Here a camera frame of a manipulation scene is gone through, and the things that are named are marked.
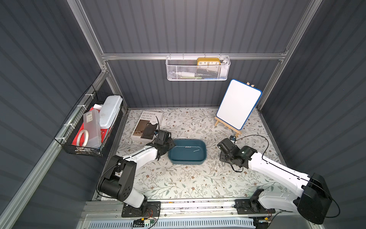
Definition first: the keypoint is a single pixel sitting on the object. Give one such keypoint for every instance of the white wire wall basket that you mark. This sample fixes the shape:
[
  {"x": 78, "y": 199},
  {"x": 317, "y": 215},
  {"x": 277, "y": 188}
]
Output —
[{"x": 181, "y": 68}]

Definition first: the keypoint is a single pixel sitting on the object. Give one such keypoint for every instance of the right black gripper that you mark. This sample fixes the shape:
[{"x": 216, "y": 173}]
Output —
[{"x": 224, "y": 151}]

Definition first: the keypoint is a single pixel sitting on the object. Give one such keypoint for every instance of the white plastic case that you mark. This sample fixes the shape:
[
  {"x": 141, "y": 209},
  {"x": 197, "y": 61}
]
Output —
[{"x": 109, "y": 111}]

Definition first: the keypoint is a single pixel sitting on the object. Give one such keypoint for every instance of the teal plastic storage tray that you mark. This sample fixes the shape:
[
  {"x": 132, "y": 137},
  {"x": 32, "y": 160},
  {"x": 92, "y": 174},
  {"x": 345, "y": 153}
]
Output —
[{"x": 182, "y": 153}]

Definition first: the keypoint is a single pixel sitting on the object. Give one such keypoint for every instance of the yellow digital clock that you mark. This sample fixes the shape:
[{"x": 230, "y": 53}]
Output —
[{"x": 204, "y": 61}]

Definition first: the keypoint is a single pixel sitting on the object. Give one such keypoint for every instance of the translucent plastic container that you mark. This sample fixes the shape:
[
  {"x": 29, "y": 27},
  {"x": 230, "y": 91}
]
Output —
[{"x": 91, "y": 123}]

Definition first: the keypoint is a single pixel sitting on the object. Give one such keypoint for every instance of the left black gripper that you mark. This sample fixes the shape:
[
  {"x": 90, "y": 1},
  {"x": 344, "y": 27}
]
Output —
[{"x": 165, "y": 143}]

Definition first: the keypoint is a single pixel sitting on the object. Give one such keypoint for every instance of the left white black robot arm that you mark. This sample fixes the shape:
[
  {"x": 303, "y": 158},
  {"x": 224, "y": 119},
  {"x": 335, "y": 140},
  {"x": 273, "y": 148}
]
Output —
[{"x": 118, "y": 179}]

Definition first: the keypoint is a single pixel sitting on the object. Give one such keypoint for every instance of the blue framed whiteboard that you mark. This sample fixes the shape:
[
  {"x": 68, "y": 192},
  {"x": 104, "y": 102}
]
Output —
[{"x": 239, "y": 104}]

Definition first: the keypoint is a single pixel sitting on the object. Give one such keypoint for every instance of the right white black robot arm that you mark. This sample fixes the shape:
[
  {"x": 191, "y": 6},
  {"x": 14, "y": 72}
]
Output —
[{"x": 307, "y": 195}]

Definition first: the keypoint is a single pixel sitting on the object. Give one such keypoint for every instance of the interior design trends book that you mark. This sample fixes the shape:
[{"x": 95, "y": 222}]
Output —
[{"x": 147, "y": 124}]

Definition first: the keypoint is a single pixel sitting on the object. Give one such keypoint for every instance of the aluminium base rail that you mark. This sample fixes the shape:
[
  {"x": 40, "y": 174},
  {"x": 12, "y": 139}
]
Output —
[{"x": 200, "y": 213}]

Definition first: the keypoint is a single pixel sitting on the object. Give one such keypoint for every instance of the black wire side basket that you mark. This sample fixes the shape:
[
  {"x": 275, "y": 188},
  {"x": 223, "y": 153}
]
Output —
[{"x": 72, "y": 127}]

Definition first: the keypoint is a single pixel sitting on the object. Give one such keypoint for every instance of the white tape roll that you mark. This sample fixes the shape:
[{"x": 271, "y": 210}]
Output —
[{"x": 82, "y": 138}]

